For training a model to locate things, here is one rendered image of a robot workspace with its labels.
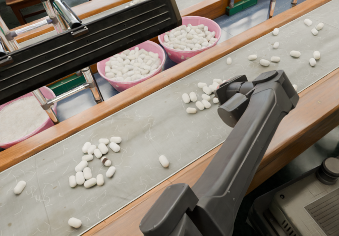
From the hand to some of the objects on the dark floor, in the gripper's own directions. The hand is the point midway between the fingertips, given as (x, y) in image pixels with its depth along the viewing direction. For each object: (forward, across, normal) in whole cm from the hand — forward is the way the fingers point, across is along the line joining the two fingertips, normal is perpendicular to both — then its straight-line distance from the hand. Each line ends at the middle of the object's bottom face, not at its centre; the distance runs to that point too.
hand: (216, 93), depth 76 cm
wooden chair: (+239, +55, +87) cm, 260 cm away
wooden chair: (+234, -25, +83) cm, 249 cm away
